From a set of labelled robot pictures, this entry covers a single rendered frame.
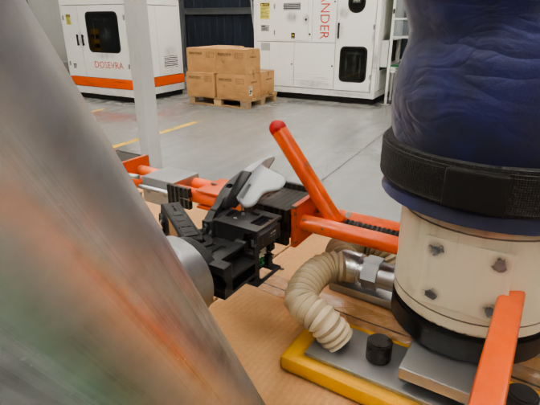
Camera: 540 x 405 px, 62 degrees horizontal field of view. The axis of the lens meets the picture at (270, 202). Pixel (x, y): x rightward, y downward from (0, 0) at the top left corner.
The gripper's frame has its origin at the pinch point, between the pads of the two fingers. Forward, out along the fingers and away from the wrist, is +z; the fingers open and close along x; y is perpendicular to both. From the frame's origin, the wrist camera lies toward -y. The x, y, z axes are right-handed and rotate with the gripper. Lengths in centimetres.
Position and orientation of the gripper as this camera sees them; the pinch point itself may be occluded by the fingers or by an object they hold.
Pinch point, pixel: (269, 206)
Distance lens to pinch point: 63.6
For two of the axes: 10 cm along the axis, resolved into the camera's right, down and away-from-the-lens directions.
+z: 5.3, -3.2, 7.8
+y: 8.4, 2.0, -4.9
